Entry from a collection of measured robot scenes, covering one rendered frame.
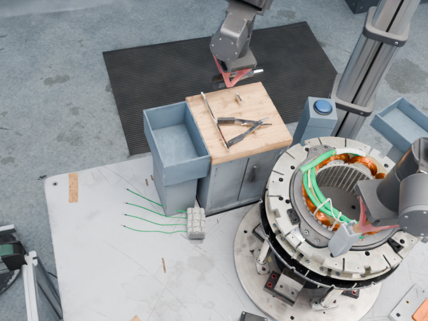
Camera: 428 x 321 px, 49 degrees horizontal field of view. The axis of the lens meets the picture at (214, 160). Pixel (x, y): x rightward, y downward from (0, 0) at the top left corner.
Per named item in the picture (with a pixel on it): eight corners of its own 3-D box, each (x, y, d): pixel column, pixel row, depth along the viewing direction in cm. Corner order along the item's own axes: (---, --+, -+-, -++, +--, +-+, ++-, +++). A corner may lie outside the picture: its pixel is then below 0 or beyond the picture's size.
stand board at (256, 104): (211, 165, 105) (213, 159, 103) (185, 104, 114) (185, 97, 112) (291, 145, 110) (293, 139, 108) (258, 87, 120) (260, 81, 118)
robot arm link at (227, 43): (281, -18, 83) (236, -37, 83) (263, 21, 77) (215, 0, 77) (260, 32, 93) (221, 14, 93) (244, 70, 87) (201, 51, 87)
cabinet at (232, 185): (204, 218, 126) (212, 165, 105) (182, 164, 136) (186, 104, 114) (269, 200, 132) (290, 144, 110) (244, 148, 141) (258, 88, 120)
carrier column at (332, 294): (321, 309, 113) (349, 279, 96) (316, 300, 114) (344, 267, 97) (330, 307, 114) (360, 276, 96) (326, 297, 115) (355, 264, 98)
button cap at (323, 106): (331, 114, 118) (332, 111, 117) (315, 113, 118) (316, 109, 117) (329, 102, 120) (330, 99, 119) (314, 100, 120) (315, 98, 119)
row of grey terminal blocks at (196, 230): (204, 243, 122) (206, 236, 119) (186, 243, 122) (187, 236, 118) (204, 210, 128) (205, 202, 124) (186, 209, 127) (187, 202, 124)
